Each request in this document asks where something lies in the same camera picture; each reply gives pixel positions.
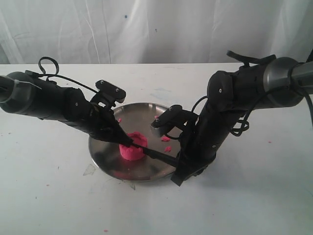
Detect pink crumb near knife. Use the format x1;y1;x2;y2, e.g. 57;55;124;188
164;146;172;152

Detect white backdrop curtain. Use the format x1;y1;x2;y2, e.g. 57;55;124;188
0;0;313;64

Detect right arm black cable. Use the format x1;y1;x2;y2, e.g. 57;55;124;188
163;50;313;142

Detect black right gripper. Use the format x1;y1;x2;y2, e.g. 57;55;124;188
170;97;235;187

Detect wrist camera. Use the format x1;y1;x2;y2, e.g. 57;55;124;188
90;80;126;109
150;104;198;137

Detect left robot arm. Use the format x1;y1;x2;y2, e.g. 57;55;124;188
0;71;133;146

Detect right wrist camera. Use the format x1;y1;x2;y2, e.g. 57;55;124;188
150;104;198;137

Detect black knife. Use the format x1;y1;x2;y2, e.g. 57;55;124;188
131;143;178;167

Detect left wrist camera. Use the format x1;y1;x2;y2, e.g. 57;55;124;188
90;80;126;109

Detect round steel plate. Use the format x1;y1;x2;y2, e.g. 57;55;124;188
89;103;180;182

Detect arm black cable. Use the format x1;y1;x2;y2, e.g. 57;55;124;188
25;56;98;94
163;50;313;142

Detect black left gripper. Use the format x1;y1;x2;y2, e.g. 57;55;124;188
63;103;133;147

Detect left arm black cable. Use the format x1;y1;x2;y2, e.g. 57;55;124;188
25;56;98;94

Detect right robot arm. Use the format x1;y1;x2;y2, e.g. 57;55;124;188
171;51;313;185

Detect pink clay piece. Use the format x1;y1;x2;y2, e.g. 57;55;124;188
119;132;148;161

